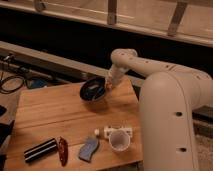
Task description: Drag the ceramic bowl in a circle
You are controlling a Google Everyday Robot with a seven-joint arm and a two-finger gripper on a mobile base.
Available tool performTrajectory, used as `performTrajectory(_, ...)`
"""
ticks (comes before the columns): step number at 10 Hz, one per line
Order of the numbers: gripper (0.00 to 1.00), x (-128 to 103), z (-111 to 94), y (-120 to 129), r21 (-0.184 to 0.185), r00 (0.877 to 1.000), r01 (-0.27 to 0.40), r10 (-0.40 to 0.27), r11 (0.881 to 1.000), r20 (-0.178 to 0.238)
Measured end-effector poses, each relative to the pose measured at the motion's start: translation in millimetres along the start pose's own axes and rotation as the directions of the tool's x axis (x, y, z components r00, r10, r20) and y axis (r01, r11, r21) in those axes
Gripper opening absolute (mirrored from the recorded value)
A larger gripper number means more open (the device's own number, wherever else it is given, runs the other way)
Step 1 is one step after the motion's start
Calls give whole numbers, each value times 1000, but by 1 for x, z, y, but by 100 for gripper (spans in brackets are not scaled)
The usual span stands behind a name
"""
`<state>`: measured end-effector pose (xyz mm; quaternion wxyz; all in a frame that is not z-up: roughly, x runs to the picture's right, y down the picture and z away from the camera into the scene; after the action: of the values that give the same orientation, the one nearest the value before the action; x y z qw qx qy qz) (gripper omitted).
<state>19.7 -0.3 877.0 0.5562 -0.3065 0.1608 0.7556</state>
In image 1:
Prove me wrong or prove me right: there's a black cable loop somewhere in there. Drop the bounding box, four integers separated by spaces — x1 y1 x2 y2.
0 59 26 95

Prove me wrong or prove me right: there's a dark ceramic bowl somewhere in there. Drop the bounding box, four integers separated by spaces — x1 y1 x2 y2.
80 77 106 101

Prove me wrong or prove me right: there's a white plastic cup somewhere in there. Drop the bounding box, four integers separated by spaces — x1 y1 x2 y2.
108 130 130 152

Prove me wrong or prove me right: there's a blue object on floor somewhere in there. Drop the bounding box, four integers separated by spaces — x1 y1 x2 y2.
29 79 47 89

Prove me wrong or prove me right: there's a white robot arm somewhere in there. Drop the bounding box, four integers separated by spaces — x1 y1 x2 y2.
106 49 213 171

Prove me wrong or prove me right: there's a wooden shelf rail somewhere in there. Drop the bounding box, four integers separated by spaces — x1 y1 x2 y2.
0 0 213 47

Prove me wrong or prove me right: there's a blue sponge piece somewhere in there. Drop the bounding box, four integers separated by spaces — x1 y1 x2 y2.
78 137 99 162

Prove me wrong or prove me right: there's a red glossy oblong object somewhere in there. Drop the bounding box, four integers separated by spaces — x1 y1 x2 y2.
58 138 68 166

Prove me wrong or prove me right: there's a black striped rectangular block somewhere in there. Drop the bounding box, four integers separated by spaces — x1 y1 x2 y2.
24 138 57 163

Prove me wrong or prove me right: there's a white toy block piece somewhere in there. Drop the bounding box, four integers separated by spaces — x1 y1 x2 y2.
94 126 133 139

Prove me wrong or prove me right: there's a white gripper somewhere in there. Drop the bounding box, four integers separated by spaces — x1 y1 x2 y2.
105 68 124 90

